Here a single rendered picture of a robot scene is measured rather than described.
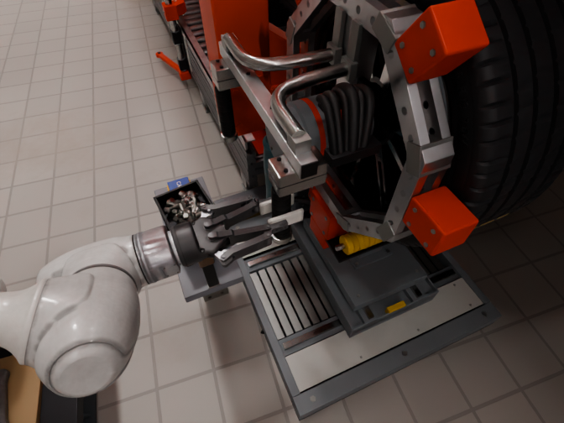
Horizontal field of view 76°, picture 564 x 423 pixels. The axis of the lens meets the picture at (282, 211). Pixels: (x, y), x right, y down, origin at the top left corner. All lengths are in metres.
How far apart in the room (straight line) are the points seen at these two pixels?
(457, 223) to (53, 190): 1.91
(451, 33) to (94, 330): 0.56
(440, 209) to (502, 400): 1.02
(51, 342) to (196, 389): 0.99
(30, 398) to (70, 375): 0.78
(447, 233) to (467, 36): 0.29
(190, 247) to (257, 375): 0.86
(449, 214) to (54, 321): 0.59
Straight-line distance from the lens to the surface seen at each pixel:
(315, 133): 0.75
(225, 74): 0.84
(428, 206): 0.66
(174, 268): 0.64
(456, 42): 0.56
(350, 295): 1.28
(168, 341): 1.50
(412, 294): 1.40
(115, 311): 0.49
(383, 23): 0.64
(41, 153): 2.42
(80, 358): 0.46
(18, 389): 1.28
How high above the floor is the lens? 1.36
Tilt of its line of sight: 52 degrees down
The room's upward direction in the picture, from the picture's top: straight up
